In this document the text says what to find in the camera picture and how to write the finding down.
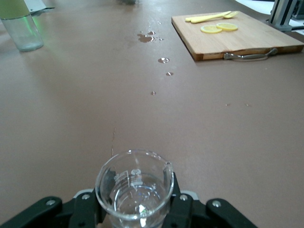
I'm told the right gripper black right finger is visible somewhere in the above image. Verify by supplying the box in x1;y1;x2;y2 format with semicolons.
163;172;258;228

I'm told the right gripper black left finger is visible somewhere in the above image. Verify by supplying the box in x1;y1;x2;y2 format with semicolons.
0;189;106;228

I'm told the clear glass measuring cup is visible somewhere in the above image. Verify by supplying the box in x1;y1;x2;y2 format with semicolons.
95;149;175;228

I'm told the brown table cover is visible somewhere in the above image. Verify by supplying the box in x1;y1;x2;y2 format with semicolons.
0;0;304;228

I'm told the glass bottle with green sleeve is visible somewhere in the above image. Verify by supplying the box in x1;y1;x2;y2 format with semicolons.
0;0;45;52

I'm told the lemon slice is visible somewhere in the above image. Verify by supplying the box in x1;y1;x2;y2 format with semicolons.
200;25;223;34
216;22;238;32

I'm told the yellow plastic fork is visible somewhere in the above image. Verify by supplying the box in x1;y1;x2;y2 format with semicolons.
190;11;239;24

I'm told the yellow plastic knife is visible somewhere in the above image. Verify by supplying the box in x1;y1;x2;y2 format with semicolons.
185;10;232;22

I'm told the wooden cutting board with handle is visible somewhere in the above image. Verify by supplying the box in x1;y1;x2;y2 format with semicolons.
171;10;304;62

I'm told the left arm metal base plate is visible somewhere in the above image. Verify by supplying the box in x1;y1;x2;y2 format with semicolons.
23;0;56;12

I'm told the camera stand post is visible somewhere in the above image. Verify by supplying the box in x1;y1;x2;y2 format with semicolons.
269;0;304;31

